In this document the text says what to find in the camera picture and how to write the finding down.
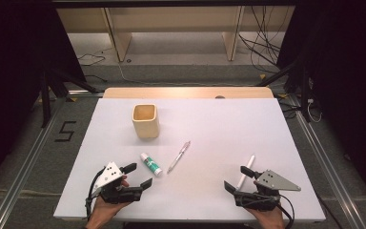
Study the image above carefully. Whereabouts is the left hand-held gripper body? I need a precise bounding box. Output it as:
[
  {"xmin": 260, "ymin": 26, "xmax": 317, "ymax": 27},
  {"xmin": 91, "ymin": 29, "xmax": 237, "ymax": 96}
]
[{"xmin": 90, "ymin": 161, "xmax": 144, "ymax": 205}]

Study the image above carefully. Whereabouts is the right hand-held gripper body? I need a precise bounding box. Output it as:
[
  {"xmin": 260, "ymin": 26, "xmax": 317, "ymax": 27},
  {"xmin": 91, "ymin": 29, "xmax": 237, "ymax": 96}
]
[{"xmin": 233, "ymin": 169, "xmax": 302, "ymax": 212}]

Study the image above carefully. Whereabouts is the green and white glue stick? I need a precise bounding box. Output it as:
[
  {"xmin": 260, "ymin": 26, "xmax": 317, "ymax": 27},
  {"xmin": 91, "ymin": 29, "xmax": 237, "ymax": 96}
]
[{"xmin": 139, "ymin": 152, "xmax": 164, "ymax": 177}]

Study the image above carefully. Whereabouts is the pink and white pen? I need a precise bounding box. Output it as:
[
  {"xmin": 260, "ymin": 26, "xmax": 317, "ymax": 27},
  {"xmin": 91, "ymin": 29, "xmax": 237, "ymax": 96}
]
[{"xmin": 166, "ymin": 140, "xmax": 192, "ymax": 175}]

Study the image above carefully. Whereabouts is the cream square pen cup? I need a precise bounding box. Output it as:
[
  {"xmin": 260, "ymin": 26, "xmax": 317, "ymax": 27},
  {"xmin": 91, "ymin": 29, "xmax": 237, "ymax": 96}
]
[{"xmin": 132, "ymin": 103, "xmax": 160, "ymax": 139}]

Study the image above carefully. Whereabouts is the person's right hand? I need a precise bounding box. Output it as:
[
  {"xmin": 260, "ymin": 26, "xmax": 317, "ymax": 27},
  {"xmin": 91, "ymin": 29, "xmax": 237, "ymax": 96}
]
[{"xmin": 247, "ymin": 179, "xmax": 286, "ymax": 229}]

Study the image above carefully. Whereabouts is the person's left hand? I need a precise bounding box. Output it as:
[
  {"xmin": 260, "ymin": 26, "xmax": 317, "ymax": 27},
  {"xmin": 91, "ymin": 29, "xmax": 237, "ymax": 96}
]
[{"xmin": 85, "ymin": 178, "xmax": 132, "ymax": 229}]

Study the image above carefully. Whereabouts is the white table board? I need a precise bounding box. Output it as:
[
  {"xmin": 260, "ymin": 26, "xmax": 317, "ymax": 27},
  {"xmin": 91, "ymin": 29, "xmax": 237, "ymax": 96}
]
[{"xmin": 52, "ymin": 97, "xmax": 327, "ymax": 222}]

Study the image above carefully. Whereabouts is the light wooden table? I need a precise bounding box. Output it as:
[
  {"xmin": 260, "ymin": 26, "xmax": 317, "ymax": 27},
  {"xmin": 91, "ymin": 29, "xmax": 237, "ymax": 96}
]
[{"xmin": 103, "ymin": 87, "xmax": 275, "ymax": 99}]

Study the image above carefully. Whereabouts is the black metal stand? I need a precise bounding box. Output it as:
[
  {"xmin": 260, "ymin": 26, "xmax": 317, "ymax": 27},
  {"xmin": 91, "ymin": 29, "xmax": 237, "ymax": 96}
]
[
  {"xmin": 256, "ymin": 58, "xmax": 314, "ymax": 123},
  {"xmin": 38, "ymin": 67, "xmax": 100, "ymax": 129}
]

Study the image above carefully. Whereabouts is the black curtain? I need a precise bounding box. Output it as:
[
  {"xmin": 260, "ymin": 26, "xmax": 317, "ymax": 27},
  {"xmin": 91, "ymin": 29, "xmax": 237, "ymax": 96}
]
[
  {"xmin": 275, "ymin": 0, "xmax": 366, "ymax": 213},
  {"xmin": 0, "ymin": 0, "xmax": 88, "ymax": 197}
]

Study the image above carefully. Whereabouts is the light wooden bench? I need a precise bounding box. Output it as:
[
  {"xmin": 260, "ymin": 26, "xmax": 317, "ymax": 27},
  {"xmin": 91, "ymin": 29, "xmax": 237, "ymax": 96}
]
[{"xmin": 56, "ymin": 6, "xmax": 296, "ymax": 63}]

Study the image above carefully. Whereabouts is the black overhead beam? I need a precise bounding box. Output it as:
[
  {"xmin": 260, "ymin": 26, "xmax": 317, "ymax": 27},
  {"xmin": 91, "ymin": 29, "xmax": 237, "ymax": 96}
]
[{"xmin": 51, "ymin": 0, "xmax": 299, "ymax": 10}]

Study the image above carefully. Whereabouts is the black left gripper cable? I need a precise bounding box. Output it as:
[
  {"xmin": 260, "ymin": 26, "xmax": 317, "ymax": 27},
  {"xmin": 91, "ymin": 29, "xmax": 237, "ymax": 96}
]
[{"xmin": 84, "ymin": 167, "xmax": 106, "ymax": 221}]

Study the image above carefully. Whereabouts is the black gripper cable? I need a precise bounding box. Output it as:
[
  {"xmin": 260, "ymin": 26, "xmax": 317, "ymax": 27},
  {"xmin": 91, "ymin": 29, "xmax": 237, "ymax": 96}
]
[
  {"xmin": 276, "ymin": 194, "xmax": 295, "ymax": 229},
  {"xmin": 84, "ymin": 167, "xmax": 106, "ymax": 221}
]

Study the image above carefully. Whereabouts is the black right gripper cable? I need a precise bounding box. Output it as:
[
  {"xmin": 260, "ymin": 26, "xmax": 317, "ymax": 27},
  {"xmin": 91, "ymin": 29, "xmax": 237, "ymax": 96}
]
[{"xmin": 276, "ymin": 194, "xmax": 295, "ymax": 229}]

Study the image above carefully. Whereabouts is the aluminium floor rail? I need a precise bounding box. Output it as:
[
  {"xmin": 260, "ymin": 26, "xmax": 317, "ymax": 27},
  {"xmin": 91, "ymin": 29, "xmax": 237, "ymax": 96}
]
[
  {"xmin": 0, "ymin": 96, "xmax": 66, "ymax": 229},
  {"xmin": 290, "ymin": 94, "xmax": 366, "ymax": 229}
]

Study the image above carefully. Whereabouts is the white plug with cable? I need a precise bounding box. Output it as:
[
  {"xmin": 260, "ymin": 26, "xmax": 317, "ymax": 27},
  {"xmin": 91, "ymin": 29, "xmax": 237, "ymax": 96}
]
[{"xmin": 306, "ymin": 98, "xmax": 323, "ymax": 124}]

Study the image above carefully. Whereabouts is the thin black floor cable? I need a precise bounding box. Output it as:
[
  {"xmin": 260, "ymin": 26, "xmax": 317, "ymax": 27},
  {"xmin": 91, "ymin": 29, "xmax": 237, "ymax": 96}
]
[{"xmin": 76, "ymin": 47, "xmax": 113, "ymax": 68}]

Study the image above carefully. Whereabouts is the bundle of black floor cables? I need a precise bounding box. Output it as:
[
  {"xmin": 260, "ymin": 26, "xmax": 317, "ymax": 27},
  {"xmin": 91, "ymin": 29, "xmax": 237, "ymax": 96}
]
[{"xmin": 237, "ymin": 6, "xmax": 289, "ymax": 74}]

